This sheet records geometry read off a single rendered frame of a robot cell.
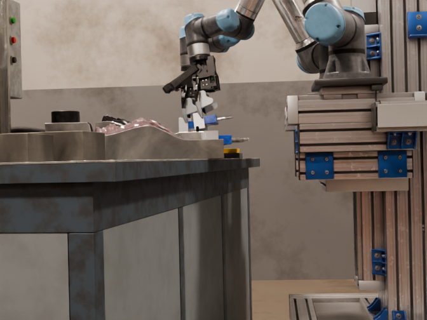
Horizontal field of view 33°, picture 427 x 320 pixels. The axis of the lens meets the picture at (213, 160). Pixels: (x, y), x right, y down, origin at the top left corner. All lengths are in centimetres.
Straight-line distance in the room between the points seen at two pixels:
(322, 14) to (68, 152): 93
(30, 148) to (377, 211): 141
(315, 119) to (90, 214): 115
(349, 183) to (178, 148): 66
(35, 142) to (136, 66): 336
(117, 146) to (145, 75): 283
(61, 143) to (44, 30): 341
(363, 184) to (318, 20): 58
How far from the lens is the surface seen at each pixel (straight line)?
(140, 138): 205
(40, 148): 157
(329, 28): 221
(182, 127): 272
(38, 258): 135
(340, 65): 233
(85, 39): 498
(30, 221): 135
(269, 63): 479
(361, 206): 256
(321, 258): 479
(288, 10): 294
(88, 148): 171
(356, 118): 231
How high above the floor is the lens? 80
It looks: level
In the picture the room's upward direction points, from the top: 1 degrees counter-clockwise
